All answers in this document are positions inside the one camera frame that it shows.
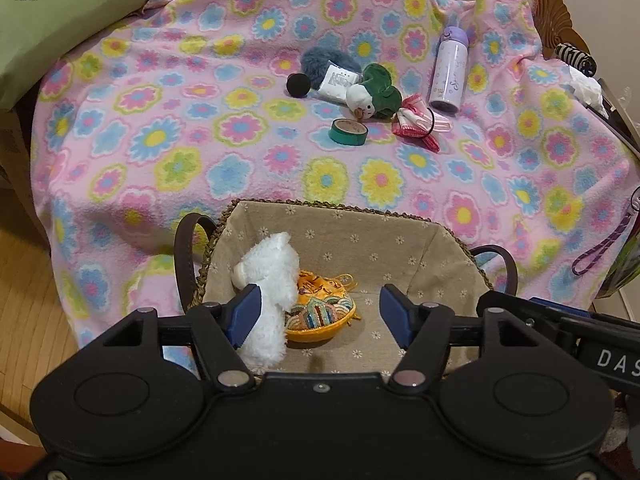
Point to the white purple-capped bottle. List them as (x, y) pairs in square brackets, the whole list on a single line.
[(447, 70)]

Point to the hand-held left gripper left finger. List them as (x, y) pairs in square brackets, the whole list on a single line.
[(247, 317)]

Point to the white cotton pads packet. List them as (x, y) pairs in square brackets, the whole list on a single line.
[(335, 82)]

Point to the green tape roll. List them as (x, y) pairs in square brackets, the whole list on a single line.
[(336, 136)]

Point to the woven basket with fabric lining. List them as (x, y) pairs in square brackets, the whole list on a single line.
[(350, 240)]

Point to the red white fluffy clothing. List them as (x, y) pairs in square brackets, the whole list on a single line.
[(625, 425)]

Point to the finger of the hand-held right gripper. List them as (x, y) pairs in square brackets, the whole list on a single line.
[(525, 305)]

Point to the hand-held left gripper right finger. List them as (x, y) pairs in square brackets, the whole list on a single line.
[(395, 317)]

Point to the zebra striped pouch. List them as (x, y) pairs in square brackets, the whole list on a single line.
[(575, 57)]

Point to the white plush toy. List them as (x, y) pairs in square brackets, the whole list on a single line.
[(270, 270)]

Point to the pink floral fleece blanket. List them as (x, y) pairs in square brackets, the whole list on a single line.
[(200, 110)]

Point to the orange embroidered pouch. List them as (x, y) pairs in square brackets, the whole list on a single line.
[(320, 315)]

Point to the blue fluffy scrunchie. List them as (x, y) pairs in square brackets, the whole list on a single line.
[(320, 57)]

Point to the green white plush bird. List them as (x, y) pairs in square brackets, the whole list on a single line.
[(380, 85)]

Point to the black round sponge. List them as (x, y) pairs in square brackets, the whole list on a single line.
[(298, 84)]

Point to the white crumpled tissue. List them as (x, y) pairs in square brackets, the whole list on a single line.
[(587, 90)]

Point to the green printed bag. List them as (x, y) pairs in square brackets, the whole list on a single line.
[(60, 25)]

